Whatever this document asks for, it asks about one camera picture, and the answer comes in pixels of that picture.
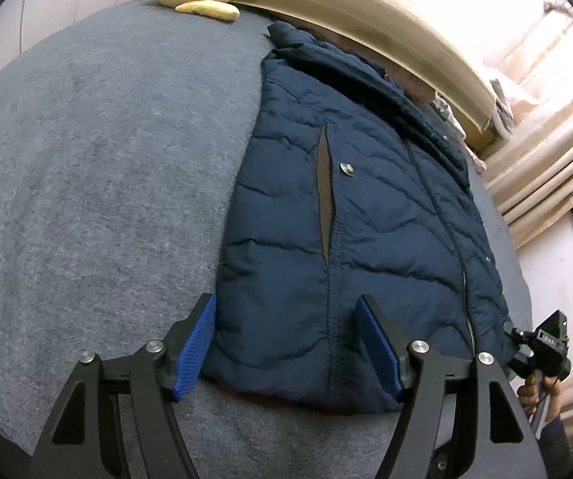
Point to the white crumpled cloth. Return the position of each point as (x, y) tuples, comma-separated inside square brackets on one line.
[(445, 112)]

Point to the navy quilted puffer jacket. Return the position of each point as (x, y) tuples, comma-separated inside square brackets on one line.
[(346, 188)]

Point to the wooden bed headboard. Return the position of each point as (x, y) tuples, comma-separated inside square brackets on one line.
[(391, 29)]

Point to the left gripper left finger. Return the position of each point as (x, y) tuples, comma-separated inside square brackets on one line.
[(83, 436)]

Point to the beige curtain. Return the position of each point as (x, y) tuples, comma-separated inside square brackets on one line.
[(530, 177)]

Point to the grey bed cover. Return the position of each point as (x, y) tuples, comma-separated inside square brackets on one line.
[(120, 138)]

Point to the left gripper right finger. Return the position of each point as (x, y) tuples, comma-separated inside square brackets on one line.
[(460, 418)]

